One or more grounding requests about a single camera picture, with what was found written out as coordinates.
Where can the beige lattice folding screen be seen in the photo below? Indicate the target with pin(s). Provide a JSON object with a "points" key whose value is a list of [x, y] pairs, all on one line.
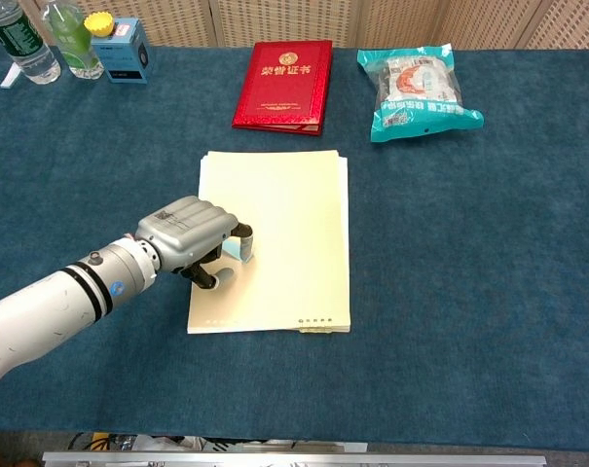
{"points": [[396, 22]]}

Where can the stack of cream paper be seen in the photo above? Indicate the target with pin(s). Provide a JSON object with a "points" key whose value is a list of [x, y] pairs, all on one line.
{"points": [[294, 204]]}

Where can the yellow floor strip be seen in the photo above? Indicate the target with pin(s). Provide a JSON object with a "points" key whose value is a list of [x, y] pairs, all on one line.
{"points": [[99, 438]]}

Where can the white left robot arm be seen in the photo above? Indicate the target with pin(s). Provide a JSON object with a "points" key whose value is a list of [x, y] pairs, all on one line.
{"points": [[55, 311]]}

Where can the red certificate book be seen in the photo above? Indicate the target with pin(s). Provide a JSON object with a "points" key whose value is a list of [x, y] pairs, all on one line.
{"points": [[282, 85]]}

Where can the yellow ridged cap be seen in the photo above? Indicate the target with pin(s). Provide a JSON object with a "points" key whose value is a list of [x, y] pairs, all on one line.
{"points": [[98, 24]]}

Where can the light blue box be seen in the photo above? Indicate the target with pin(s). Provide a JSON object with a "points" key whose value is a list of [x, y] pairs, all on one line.
{"points": [[123, 58]]}

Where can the blue felt table cloth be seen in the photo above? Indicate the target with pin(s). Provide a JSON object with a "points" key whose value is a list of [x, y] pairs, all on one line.
{"points": [[469, 243]]}

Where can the clear glass bottle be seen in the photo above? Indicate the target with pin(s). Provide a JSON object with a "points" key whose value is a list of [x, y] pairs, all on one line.
{"points": [[24, 44]]}

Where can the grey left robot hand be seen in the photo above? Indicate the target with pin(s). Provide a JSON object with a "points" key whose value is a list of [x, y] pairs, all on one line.
{"points": [[187, 228]]}

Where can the green-tinted glass bottle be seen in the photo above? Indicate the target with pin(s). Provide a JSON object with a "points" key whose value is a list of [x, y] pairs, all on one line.
{"points": [[75, 39]]}

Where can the teal snack bag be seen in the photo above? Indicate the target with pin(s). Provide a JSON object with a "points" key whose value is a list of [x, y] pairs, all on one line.
{"points": [[415, 92]]}

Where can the aluminium frame rail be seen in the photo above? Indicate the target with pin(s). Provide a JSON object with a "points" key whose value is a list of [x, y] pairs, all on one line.
{"points": [[294, 459]]}

